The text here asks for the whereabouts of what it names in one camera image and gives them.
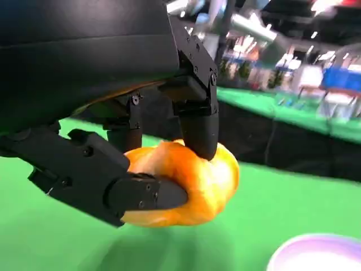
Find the blue background box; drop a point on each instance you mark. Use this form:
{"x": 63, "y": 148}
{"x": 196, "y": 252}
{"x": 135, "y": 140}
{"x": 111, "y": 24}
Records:
{"x": 341, "y": 79}

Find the black backdrop cloth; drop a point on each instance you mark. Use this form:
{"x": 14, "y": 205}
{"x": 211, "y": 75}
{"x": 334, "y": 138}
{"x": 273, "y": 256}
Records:
{"x": 282, "y": 146}

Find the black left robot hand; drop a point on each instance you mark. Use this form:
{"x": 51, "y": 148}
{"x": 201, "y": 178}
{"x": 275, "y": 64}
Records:
{"x": 84, "y": 56}

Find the green background cloth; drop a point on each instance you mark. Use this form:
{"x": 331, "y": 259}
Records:
{"x": 296, "y": 113}

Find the green table cloth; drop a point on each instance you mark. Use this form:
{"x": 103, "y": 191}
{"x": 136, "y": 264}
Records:
{"x": 282, "y": 203}

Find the lilac plate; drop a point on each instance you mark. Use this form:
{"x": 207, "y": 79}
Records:
{"x": 324, "y": 254}

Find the orange white toy bread roll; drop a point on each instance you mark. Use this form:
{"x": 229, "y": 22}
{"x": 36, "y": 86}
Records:
{"x": 208, "y": 192}

